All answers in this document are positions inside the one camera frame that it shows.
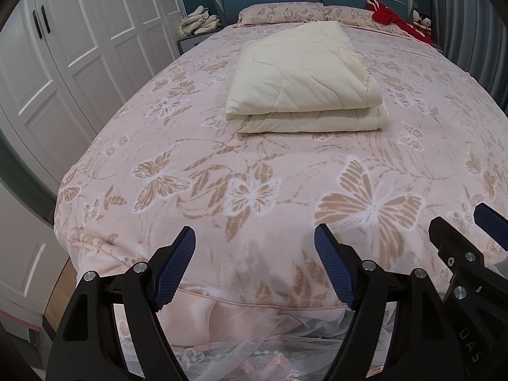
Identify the grey curtain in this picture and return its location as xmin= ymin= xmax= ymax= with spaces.
xmin=426 ymin=0 xmax=508 ymax=112

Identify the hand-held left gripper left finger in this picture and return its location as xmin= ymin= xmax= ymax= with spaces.
xmin=45 ymin=225 xmax=197 ymax=381

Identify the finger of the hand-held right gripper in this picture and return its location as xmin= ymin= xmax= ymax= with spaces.
xmin=474 ymin=202 xmax=508 ymax=251
xmin=429 ymin=216 xmax=488 ymax=274

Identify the cream quilted jacket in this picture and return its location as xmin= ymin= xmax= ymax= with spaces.
xmin=224 ymin=20 xmax=391 ymax=133

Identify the bed with floral cover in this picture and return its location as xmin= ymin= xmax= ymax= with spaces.
xmin=53 ymin=16 xmax=508 ymax=314

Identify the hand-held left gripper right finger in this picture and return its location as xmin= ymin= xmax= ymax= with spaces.
xmin=313 ymin=223 xmax=477 ymax=381

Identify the cream folded cloth pile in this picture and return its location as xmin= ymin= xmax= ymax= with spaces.
xmin=178 ymin=5 xmax=222 ymax=37

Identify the white lace bed skirt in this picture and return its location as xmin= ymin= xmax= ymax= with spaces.
xmin=115 ymin=305 xmax=398 ymax=381

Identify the red garment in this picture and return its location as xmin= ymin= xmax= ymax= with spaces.
xmin=366 ymin=0 xmax=435 ymax=46

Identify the pink floral pillow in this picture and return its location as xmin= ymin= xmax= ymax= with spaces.
xmin=323 ymin=5 xmax=398 ymax=32
xmin=237 ymin=2 xmax=326 ymax=26

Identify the blue nightstand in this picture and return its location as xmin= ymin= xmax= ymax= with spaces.
xmin=176 ymin=30 xmax=223 ymax=56

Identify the white wardrobe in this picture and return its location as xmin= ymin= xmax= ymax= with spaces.
xmin=0 ymin=0 xmax=187 ymax=318

